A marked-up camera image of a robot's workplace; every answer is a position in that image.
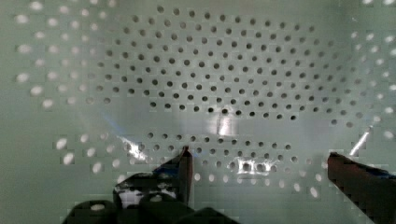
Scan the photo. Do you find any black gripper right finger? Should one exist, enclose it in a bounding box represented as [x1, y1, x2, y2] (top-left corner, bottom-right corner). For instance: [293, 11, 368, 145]
[327, 152, 396, 224]

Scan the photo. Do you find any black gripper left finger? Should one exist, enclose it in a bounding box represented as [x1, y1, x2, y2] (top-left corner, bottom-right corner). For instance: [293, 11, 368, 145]
[113, 146, 192, 209]

